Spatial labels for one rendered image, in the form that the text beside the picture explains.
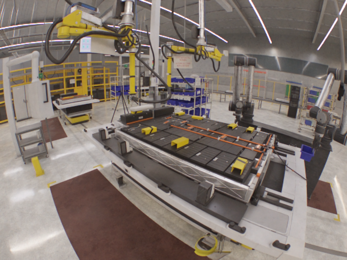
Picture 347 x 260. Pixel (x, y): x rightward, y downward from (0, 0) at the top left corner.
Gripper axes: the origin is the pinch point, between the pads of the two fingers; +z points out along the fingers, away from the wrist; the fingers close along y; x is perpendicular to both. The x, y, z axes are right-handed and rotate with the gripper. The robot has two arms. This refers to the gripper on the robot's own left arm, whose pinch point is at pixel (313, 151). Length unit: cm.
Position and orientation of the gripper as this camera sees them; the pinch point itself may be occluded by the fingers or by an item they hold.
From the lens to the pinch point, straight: 171.3
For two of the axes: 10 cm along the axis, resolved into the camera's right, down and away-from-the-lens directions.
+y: -6.3, -2.7, 7.3
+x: -7.7, 1.9, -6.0
